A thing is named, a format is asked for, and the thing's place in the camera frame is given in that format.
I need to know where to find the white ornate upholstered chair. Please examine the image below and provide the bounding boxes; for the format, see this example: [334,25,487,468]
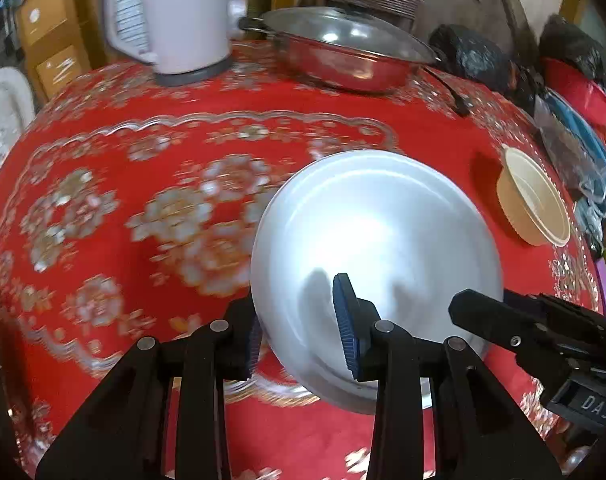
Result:
[0,67,36,186]

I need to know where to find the stainless steel pot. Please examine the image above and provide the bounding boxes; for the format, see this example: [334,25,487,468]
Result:
[239,16,442,95]

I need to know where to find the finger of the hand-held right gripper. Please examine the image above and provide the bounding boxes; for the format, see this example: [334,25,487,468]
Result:
[502,289,606,347]
[448,288,566,362]

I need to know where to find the silver metal plate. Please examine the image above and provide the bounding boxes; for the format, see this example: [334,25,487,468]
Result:
[250,149,504,416]

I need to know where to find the red plastic basin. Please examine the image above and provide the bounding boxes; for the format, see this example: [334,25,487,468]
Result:
[542,57,606,126]

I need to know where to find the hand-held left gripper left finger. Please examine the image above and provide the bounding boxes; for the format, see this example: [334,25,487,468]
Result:
[35,297,264,480]

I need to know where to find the blue plastic bag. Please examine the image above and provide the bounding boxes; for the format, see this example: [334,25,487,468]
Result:
[548,87,606,188]

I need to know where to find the stacked cardboard boxes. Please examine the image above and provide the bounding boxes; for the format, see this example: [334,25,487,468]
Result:
[15,0,91,106]

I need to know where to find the clear plastic bag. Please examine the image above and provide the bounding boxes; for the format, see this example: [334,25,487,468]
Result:
[534,95,606,203]

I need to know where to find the black power cord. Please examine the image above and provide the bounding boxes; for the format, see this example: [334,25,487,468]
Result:
[433,67,472,117]

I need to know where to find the red floral tablecloth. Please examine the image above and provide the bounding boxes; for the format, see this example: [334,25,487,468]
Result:
[0,40,606,480]

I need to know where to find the glass pot lid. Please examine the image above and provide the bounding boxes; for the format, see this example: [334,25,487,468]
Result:
[258,6,438,66]

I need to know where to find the white electric kettle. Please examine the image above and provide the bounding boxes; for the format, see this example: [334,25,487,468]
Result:
[103,0,234,88]

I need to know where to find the black plastic bag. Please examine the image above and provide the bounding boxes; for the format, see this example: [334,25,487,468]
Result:
[429,24,514,93]
[539,14,606,96]

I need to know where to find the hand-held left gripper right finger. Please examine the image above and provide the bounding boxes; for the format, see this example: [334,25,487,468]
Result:
[331,272,564,480]

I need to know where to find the beige plastic bowl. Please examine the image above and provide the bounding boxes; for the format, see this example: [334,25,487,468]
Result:
[497,144,572,247]

